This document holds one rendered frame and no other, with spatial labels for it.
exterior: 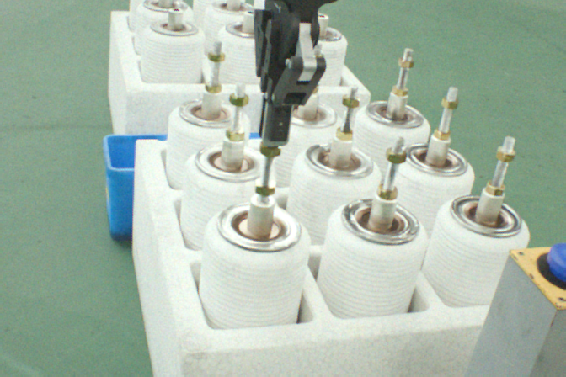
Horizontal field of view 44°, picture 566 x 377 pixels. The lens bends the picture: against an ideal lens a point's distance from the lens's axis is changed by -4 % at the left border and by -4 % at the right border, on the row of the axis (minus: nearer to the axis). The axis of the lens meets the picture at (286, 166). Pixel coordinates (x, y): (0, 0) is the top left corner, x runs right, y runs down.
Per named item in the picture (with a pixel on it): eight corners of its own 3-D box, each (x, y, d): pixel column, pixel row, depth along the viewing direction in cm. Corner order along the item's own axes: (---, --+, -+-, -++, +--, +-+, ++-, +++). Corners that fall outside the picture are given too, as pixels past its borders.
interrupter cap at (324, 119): (268, 122, 84) (269, 116, 84) (283, 99, 91) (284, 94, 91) (331, 135, 83) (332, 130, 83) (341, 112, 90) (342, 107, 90)
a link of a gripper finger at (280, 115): (273, 78, 57) (265, 136, 59) (283, 92, 54) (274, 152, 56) (291, 78, 57) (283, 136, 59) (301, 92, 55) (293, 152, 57)
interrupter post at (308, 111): (294, 118, 86) (298, 93, 85) (298, 111, 88) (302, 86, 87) (313, 123, 86) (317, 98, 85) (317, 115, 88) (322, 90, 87)
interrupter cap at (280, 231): (215, 252, 60) (216, 245, 60) (217, 204, 67) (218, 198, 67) (303, 259, 61) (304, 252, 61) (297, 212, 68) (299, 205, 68)
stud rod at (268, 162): (256, 203, 63) (266, 126, 60) (267, 204, 63) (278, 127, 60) (256, 209, 62) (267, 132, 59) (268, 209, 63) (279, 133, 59)
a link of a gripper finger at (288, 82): (291, 53, 50) (269, 86, 56) (293, 76, 50) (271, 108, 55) (327, 54, 51) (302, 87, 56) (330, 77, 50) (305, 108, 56)
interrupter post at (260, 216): (245, 237, 63) (249, 205, 61) (245, 222, 65) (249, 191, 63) (272, 239, 63) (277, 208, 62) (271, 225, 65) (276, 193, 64)
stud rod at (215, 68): (206, 104, 82) (212, 42, 79) (208, 101, 83) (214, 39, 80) (215, 105, 82) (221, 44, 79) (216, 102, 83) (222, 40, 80)
